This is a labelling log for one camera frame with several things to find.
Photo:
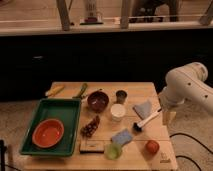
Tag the orange bowl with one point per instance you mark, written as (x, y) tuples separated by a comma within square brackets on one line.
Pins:
[(48, 133)]

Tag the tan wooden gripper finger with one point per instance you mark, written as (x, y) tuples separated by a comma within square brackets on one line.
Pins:
[(168, 116)]

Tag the red apple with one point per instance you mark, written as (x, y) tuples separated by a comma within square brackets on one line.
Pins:
[(152, 146)]

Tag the white paper cup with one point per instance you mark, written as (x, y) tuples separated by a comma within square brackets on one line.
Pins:
[(117, 112)]

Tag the light green plastic cup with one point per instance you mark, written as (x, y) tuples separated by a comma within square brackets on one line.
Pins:
[(113, 151)]

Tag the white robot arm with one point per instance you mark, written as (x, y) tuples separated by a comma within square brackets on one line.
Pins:
[(185, 82)]

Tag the blue sponge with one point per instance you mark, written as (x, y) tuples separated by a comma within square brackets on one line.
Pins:
[(122, 138)]

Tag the green plastic tray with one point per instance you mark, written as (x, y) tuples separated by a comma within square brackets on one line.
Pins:
[(65, 110)]

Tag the small metal cup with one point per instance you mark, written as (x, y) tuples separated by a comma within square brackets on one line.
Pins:
[(121, 96)]

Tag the brown grape bunch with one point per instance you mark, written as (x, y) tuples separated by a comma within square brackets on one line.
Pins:
[(90, 128)]

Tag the grey folded cloth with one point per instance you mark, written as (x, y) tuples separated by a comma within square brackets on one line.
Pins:
[(143, 110)]

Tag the white bottle on shelf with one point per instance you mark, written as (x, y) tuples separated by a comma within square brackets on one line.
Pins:
[(91, 16)]

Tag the dark red bowl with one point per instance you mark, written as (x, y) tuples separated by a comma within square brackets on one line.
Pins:
[(98, 101)]

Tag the green vegetable toy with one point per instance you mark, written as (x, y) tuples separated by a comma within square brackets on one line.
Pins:
[(82, 90)]

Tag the dark wooden block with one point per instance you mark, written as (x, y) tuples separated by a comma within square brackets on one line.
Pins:
[(90, 146)]

